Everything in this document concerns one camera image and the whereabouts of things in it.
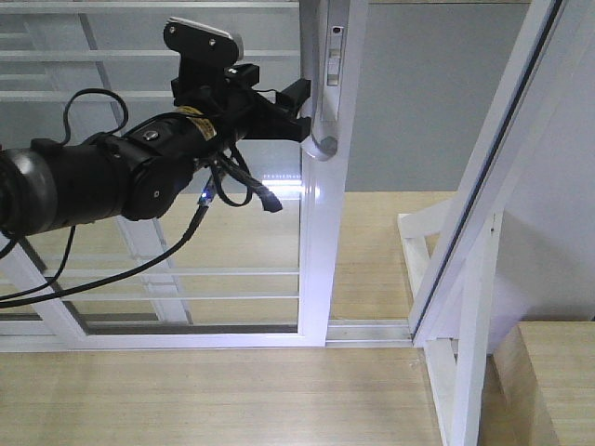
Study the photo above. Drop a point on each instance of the light wooden platform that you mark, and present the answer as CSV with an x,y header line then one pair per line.
x,y
269,396

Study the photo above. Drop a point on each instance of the white framed sliding glass door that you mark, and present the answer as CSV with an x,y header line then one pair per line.
x,y
216,270

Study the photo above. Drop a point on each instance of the light wooden block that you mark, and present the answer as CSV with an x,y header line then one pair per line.
x,y
546,370

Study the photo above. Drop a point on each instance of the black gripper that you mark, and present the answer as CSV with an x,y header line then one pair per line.
x,y
220,106

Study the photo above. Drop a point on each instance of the white triangular support bracket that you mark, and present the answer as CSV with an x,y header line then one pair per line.
x,y
456,346

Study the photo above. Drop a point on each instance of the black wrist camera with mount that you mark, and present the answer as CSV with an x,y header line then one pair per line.
x,y
208,56

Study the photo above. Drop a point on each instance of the silver door handle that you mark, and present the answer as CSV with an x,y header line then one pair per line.
x,y
321,144

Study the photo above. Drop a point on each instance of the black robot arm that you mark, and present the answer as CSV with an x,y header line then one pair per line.
x,y
139,173

